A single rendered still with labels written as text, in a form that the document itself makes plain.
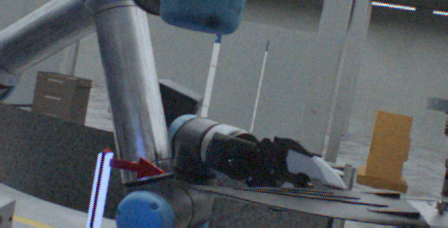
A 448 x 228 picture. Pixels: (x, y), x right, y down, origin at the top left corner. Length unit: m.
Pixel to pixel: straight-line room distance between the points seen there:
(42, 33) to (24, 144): 1.74
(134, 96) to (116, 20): 0.11
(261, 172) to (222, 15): 0.29
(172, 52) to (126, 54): 6.27
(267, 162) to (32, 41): 0.51
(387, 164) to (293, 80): 2.73
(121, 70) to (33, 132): 1.93
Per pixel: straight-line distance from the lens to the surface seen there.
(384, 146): 8.59
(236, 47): 6.72
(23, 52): 0.99
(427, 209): 0.58
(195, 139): 0.79
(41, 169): 2.60
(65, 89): 7.28
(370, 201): 0.54
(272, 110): 6.58
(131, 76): 0.71
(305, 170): 0.63
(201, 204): 0.80
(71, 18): 0.93
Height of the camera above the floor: 1.29
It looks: 3 degrees down
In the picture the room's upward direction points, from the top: 11 degrees clockwise
